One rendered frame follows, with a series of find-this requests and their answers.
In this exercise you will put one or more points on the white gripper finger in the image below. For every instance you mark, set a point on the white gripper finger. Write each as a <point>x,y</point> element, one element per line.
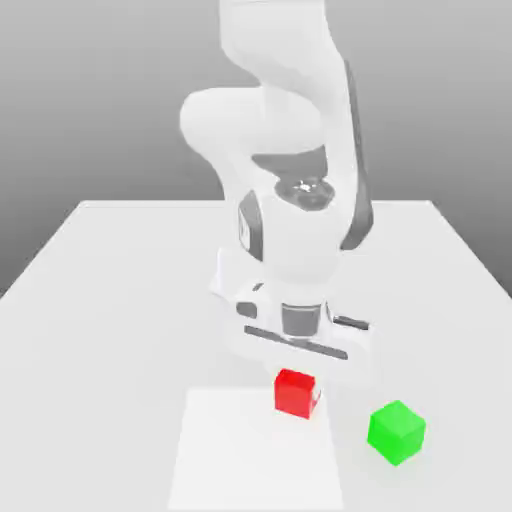
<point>317,396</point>

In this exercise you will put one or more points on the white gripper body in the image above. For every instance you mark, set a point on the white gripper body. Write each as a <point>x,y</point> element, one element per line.
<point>352,344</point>

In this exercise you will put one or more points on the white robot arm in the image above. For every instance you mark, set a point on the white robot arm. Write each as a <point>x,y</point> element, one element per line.
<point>292,100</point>

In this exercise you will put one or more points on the small red cube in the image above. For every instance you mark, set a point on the small red cube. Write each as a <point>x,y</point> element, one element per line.
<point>292,394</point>

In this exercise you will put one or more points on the small green cube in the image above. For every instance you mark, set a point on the small green cube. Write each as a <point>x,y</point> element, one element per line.
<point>396,434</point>

